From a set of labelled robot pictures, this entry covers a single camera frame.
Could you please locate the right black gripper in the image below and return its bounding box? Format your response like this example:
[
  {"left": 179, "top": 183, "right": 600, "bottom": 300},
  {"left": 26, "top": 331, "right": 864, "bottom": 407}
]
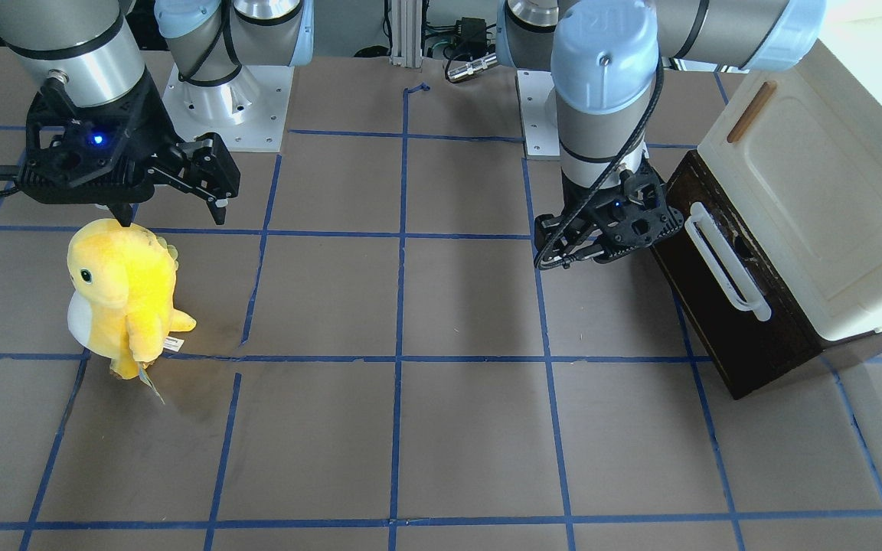
[{"left": 15, "top": 74, "right": 241, "bottom": 228}]

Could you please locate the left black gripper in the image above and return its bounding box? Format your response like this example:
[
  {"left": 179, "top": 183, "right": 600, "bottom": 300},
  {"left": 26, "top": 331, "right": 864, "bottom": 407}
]
[{"left": 534, "top": 158, "right": 684, "bottom": 269}]

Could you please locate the dark wooden drawer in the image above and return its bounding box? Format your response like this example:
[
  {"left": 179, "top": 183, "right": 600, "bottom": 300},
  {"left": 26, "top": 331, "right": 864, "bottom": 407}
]
[{"left": 649, "top": 149, "right": 882, "bottom": 401}]

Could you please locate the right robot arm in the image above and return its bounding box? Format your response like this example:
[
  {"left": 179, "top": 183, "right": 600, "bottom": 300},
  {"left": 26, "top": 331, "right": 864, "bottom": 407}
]
[{"left": 0, "top": 1, "right": 314, "bottom": 226}]

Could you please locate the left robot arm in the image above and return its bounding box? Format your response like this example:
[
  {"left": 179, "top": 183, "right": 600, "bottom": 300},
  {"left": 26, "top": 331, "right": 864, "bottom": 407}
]
[{"left": 496, "top": 1, "right": 827, "bottom": 271}]

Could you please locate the yellow plush toy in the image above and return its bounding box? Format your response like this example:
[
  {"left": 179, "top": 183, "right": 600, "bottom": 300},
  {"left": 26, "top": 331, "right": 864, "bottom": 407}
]
[{"left": 67, "top": 217, "right": 197, "bottom": 390}]

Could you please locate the white plastic storage box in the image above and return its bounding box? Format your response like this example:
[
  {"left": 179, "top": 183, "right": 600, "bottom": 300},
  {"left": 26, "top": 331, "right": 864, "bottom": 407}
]
[{"left": 699, "top": 41, "right": 882, "bottom": 341}]

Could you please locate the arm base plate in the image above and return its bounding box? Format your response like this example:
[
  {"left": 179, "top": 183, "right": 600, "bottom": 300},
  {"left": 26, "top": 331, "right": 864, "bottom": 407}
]
[
  {"left": 162, "top": 66, "right": 295, "bottom": 153},
  {"left": 516, "top": 70, "right": 650, "bottom": 161}
]

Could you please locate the aluminium frame post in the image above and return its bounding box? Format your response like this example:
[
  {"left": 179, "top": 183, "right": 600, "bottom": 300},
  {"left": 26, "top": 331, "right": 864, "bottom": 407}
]
[{"left": 387, "top": 0, "right": 426, "bottom": 70}]

